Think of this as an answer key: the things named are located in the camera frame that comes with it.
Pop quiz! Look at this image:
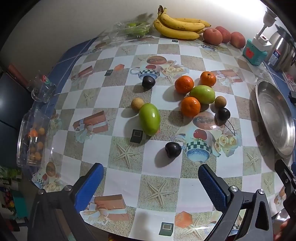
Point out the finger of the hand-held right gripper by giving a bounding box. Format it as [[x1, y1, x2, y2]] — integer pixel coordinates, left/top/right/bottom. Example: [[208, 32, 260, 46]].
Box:
[[275, 159, 296, 189]]

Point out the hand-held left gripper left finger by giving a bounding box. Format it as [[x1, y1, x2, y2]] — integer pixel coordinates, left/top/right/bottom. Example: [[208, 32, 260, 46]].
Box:
[[27, 163, 104, 241]]

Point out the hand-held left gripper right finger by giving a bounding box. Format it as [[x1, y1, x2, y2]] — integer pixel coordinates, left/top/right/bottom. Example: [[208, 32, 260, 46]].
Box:
[[198, 163, 277, 241]]

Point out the dark purple plum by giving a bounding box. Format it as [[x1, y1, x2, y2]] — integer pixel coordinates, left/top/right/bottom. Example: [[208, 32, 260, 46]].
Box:
[[215, 107, 231, 123], [165, 142, 182, 159], [142, 76, 156, 89]]

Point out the stainless steel basin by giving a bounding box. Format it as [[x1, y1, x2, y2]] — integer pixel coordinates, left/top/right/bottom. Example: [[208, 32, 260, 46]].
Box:
[[255, 79, 296, 159]]

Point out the orange tangerine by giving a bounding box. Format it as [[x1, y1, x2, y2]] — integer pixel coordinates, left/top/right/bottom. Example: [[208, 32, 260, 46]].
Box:
[[199, 71, 217, 87], [174, 75, 195, 94], [181, 97, 201, 117]]

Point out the green jujube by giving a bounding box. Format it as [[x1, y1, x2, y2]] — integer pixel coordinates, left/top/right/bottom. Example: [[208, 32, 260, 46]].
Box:
[[139, 103, 161, 136], [190, 85, 216, 105]]

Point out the pile of small orange fruits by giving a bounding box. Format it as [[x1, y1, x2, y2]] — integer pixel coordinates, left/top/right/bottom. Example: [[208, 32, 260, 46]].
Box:
[[28, 127, 45, 161]]

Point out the person's right hand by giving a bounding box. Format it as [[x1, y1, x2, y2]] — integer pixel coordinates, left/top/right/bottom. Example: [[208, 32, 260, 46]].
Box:
[[275, 219, 291, 241]]

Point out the checkered printed tablecloth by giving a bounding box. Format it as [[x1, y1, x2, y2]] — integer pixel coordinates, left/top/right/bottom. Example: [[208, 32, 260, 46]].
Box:
[[30, 35, 289, 239]]

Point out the clear plastic container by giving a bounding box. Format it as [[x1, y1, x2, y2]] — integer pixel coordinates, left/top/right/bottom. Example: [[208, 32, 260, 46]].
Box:
[[17, 110, 50, 167]]

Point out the clear glass cup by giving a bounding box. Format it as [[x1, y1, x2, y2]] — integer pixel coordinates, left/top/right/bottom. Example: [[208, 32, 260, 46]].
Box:
[[26, 71, 57, 103]]

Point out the dark cabinet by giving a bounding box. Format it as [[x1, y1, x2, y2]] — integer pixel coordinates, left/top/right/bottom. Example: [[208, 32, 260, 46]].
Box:
[[0, 67, 31, 167]]

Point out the teal plastic box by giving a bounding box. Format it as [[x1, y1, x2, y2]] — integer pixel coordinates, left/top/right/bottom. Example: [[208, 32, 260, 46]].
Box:
[[242, 39, 268, 66]]

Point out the stainless steel thermos jug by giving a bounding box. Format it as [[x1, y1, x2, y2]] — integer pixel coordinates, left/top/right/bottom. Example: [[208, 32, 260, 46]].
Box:
[[264, 24, 296, 73]]

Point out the blue tablecloth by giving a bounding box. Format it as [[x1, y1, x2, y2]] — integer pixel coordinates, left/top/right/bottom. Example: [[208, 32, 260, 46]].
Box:
[[45, 37, 296, 107]]

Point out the brown wooden furniture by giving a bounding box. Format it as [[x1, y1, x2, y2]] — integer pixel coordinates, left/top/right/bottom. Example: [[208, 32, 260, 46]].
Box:
[[8, 64, 29, 81]]

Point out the red apple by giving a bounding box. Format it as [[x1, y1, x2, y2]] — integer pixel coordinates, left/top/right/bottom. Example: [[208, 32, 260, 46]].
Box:
[[215, 26, 232, 44], [203, 28, 223, 45], [230, 31, 246, 49]]

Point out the white gooseneck lamp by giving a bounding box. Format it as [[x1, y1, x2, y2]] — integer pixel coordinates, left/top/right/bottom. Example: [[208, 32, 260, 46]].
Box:
[[256, 6, 277, 39]]

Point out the clear plastic bag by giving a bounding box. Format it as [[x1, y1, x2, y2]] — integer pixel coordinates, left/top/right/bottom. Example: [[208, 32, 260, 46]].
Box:
[[99, 14, 154, 43]]

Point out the yellow banana bunch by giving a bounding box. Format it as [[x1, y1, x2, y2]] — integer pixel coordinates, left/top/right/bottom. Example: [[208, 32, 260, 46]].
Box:
[[153, 5, 212, 41]]

